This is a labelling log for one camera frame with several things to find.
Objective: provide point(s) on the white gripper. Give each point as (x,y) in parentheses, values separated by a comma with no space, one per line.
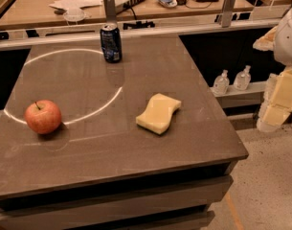
(287,40)

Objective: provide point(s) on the blue pepsi can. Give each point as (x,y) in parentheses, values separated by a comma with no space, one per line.
(111,44)

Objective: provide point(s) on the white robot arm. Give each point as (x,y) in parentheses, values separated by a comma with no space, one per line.
(283,43)

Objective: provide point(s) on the red apple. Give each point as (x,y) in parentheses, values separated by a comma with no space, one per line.
(43,117)

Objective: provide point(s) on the clear sanitizer bottle right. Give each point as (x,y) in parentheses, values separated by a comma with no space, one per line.
(243,78)

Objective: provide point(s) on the clear sanitizer bottle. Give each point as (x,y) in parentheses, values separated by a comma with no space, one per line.
(243,78)
(221,83)

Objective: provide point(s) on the clear sanitizer bottle left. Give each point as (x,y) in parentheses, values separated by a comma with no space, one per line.
(221,83)

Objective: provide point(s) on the yellow sponge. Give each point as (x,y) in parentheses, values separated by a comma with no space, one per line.
(158,113)

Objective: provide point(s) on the blue white packet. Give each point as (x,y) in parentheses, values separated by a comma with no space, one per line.
(168,3)

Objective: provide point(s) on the white power strip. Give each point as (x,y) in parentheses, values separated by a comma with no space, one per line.
(123,5)

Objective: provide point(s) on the white papers on desk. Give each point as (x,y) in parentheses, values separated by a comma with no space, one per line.
(68,4)

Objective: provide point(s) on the clear plastic lid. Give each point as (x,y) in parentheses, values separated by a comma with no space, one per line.
(74,15)

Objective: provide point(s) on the grey metal post right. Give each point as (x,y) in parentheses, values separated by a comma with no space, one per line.
(226,16)

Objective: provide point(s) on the grey metal post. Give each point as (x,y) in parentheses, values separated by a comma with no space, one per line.
(110,11)
(226,16)

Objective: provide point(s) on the grey metal post left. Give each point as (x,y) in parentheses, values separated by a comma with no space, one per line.
(110,11)

